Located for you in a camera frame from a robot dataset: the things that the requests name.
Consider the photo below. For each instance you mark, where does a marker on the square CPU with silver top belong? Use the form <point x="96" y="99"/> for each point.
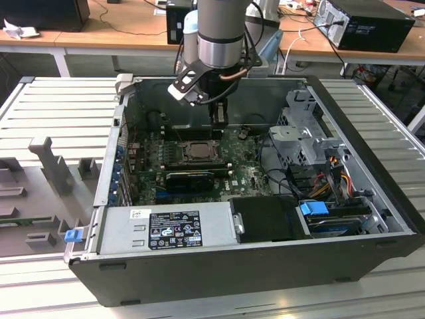
<point x="199" y="150"/>

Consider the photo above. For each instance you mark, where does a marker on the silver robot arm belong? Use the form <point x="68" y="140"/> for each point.
<point x="219" y="33"/>

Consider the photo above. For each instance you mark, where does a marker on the black RAM slot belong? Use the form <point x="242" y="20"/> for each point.
<point x="159" y="170"/>
<point x="196" y="163"/>

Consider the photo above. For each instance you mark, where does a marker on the round silver coin battery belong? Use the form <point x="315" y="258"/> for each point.
<point x="242" y="134"/>

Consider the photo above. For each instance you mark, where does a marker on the small black box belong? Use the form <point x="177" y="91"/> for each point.
<point x="174" y="26"/>

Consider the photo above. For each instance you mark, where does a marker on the grey metal drive cage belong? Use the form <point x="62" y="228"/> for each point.
<point x="292" y="133"/>

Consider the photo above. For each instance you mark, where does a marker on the wooden desk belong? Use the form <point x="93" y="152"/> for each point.
<point x="99" y="36"/>
<point x="312" y="50"/>

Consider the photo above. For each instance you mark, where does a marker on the green motherboard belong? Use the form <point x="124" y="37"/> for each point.
<point x="239" y="179"/>

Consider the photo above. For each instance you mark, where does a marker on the black graphics card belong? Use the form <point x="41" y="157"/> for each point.
<point x="189" y="182"/>

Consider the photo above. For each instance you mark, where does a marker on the black plastic shroud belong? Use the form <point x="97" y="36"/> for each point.
<point x="265" y="219"/>

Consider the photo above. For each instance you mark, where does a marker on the hard disk in blue carrier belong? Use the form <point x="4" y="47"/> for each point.
<point x="313" y="212"/>

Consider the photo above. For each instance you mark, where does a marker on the black PC tower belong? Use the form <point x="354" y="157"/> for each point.
<point x="375" y="30"/>

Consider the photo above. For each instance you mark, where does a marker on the grey power supply unit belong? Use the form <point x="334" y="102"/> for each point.
<point x="116" y="229"/>

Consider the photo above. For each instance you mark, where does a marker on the black and grey PC case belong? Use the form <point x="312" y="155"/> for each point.
<point x="232" y="276"/>

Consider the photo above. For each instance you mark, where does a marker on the large black box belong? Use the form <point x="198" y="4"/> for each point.
<point x="40" y="13"/>

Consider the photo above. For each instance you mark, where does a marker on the crumpled white paper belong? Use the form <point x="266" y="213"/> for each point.
<point x="20" y="30"/>

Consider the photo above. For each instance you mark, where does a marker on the blue plastic latch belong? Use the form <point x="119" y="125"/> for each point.
<point x="72" y="236"/>

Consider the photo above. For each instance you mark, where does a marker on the grey parts rack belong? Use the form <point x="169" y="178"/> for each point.
<point x="33" y="206"/>

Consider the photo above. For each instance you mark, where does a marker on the green RAM stick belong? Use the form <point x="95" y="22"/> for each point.
<point x="20" y="222"/>

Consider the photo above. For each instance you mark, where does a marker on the white camera on black bracket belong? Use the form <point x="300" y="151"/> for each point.
<point x="181" y="93"/>

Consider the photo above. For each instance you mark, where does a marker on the CPU socket with metal bracket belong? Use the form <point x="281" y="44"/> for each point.
<point x="181" y="159"/>

